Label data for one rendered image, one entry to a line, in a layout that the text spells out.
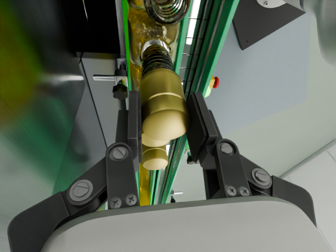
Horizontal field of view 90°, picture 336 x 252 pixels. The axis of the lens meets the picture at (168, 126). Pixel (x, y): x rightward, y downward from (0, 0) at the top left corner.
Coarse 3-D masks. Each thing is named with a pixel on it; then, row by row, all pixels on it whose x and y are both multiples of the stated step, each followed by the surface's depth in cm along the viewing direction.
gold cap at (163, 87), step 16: (144, 80) 13; (160, 80) 12; (176, 80) 13; (144, 96) 12; (160, 96) 11; (176, 96) 11; (144, 112) 11; (160, 112) 10; (176, 112) 10; (144, 128) 11; (160, 128) 11; (176, 128) 12
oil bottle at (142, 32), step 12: (132, 12) 17; (132, 24) 17; (144, 24) 16; (156, 24) 16; (132, 36) 17; (144, 36) 17; (156, 36) 17; (168, 36) 17; (132, 48) 18; (168, 48) 17; (132, 60) 19
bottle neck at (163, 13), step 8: (144, 0) 10; (152, 0) 12; (160, 0) 13; (168, 0) 13; (176, 0) 12; (184, 0) 10; (152, 8) 10; (160, 8) 12; (168, 8) 12; (176, 8) 11; (184, 8) 11; (152, 16) 11; (160, 16) 11; (168, 16) 11; (176, 16) 11; (160, 24) 11; (168, 24) 11
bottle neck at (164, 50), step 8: (152, 40) 16; (160, 40) 17; (144, 48) 16; (152, 48) 15; (160, 48) 16; (144, 56) 15; (152, 56) 15; (160, 56) 14; (168, 56) 16; (144, 64) 15; (152, 64) 14; (160, 64) 14; (168, 64) 14; (144, 72) 14
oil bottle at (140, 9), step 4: (128, 0) 15; (132, 0) 15; (136, 0) 14; (140, 0) 14; (128, 4) 16; (132, 4) 15; (136, 4) 15; (140, 4) 15; (132, 8) 16; (136, 8) 15; (140, 8) 15; (144, 8) 15; (144, 12) 16
